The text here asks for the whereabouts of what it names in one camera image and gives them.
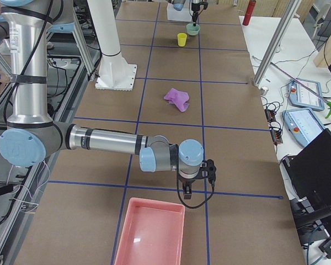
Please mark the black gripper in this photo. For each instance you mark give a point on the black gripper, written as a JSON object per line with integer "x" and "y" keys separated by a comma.
{"x": 187, "y": 182}
{"x": 194, "y": 6}

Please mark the green plastic bowl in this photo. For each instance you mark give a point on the green plastic bowl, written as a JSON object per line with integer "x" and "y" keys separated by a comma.
{"x": 193, "y": 29}

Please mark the yellow plastic cup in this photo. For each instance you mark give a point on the yellow plastic cup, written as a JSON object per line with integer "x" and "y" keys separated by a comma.
{"x": 181, "y": 39}

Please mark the purple microfiber cloth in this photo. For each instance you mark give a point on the purple microfiber cloth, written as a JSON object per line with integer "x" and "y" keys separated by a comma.
{"x": 178, "y": 98}

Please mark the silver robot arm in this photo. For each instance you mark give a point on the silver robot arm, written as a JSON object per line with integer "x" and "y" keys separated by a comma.
{"x": 32, "y": 135}
{"x": 178, "y": 5}

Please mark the translucent white plastic box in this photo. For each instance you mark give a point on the translucent white plastic box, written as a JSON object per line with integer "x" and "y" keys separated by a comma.
{"x": 180, "y": 16}

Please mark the red bottle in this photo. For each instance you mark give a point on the red bottle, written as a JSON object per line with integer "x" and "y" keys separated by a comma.
{"x": 249, "y": 12}

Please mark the pink plastic tray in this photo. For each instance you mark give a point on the pink plastic tray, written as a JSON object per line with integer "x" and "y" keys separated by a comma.
{"x": 152, "y": 233}

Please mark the lower black electronics module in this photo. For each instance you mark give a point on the lower black electronics module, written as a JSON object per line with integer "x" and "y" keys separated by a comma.
{"x": 276, "y": 137}

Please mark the black electronics module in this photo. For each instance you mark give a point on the black electronics module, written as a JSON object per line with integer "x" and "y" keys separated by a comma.
{"x": 270, "y": 115}
{"x": 276, "y": 137}

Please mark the upper black electronics module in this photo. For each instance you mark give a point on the upper black electronics module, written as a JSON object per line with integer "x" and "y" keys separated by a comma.
{"x": 270, "y": 115}

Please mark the black laptop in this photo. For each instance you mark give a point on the black laptop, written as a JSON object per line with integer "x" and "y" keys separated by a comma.
{"x": 310, "y": 175}

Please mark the lower teach pendant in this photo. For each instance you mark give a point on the lower teach pendant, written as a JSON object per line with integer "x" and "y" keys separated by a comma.
{"x": 303, "y": 124}

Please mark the teach pendant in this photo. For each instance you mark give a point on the teach pendant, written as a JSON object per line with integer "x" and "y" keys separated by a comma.
{"x": 300, "y": 97}
{"x": 303, "y": 124}

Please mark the upper teach pendant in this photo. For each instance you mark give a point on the upper teach pendant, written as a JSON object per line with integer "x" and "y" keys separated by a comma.
{"x": 300, "y": 97}

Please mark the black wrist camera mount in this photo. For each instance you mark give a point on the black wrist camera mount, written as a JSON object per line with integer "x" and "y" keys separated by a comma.
{"x": 207, "y": 171}

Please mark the aluminium frame post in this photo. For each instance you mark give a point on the aluminium frame post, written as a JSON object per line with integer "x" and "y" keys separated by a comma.
{"x": 279, "y": 33}

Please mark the white camera stand column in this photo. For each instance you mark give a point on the white camera stand column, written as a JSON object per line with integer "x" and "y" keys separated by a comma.
{"x": 114, "y": 71}

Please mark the green handled grabber tool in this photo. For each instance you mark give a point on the green handled grabber tool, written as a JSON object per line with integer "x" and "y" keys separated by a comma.
{"x": 328, "y": 103}

